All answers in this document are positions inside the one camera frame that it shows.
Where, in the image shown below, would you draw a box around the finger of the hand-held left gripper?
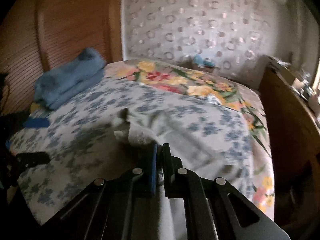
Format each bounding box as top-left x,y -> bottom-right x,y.
15,151 -> 50,168

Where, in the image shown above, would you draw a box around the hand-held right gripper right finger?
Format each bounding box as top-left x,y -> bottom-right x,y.
162,144 -> 290,240

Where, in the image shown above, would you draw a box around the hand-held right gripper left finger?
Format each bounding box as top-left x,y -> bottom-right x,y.
37,144 -> 158,240

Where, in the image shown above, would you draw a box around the grey pants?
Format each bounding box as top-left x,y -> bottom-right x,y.
111,107 -> 240,240

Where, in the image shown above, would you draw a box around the small blue cloth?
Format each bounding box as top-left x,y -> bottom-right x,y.
24,118 -> 50,128

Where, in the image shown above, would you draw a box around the blue floral bed sheet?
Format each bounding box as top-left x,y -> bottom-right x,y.
10,77 -> 253,225

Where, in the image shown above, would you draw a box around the folded blue towel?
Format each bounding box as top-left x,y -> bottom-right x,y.
34,47 -> 105,110

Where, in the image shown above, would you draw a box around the yellow floral bedspread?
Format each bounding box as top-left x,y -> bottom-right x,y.
104,59 -> 275,213

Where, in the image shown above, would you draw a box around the small box with blue cloth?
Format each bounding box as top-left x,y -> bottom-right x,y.
191,54 -> 217,73

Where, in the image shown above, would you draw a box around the wooden wardrobe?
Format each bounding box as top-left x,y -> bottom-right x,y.
0,0 -> 123,115

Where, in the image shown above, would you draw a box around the wooden side cabinet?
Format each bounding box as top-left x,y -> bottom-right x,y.
257,55 -> 320,188

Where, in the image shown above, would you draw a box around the white circle-patterned curtain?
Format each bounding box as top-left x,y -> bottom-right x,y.
121,0 -> 288,85

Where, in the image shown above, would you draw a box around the pile of small household items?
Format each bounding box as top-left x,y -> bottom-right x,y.
267,55 -> 320,110

